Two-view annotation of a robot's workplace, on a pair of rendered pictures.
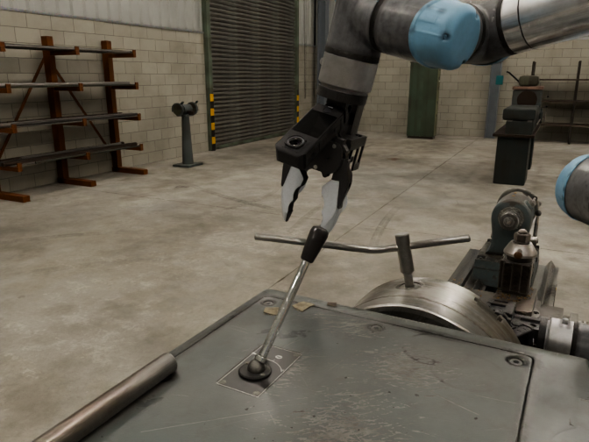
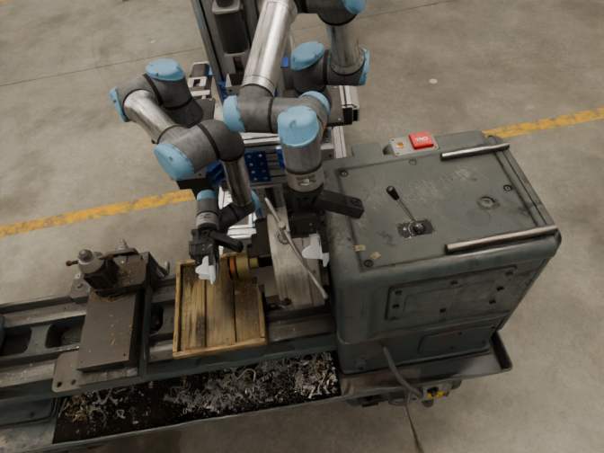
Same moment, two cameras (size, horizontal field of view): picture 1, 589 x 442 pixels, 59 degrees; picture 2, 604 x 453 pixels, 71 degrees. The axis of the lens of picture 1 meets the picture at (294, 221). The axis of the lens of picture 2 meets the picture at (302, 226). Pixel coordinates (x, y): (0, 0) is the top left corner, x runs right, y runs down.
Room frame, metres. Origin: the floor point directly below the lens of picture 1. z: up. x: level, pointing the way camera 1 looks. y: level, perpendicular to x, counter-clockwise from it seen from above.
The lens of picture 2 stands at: (1.05, 0.44, 2.19)
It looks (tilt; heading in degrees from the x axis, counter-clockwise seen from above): 53 degrees down; 241
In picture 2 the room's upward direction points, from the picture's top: 9 degrees counter-clockwise
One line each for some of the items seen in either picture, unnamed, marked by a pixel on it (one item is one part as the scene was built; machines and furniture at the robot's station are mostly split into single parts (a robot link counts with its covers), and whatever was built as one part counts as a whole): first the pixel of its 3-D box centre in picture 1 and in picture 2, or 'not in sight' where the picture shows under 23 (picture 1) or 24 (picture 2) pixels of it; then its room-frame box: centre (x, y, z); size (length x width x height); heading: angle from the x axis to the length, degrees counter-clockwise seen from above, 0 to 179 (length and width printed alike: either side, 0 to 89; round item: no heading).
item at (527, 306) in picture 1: (513, 302); (118, 280); (1.23, -0.56, 0.99); 0.20 x 0.10 x 0.05; 151
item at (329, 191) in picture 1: (337, 205); not in sight; (0.75, -0.06, 1.37); 0.06 x 0.03 x 0.09; 151
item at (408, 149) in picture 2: not in sight; (413, 149); (0.27, -0.20, 1.23); 0.13 x 0.08 x 0.05; 151
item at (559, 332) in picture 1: (557, 337); (207, 224); (0.89, -0.50, 1.08); 0.08 x 0.05 x 0.08; 151
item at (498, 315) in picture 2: not in sight; (400, 317); (0.39, -0.03, 0.43); 0.60 x 0.48 x 0.86; 151
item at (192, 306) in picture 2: not in sight; (219, 300); (0.99, -0.34, 0.89); 0.36 x 0.30 x 0.04; 61
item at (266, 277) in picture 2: not in sight; (270, 286); (0.86, -0.16, 1.09); 0.12 x 0.11 x 0.05; 61
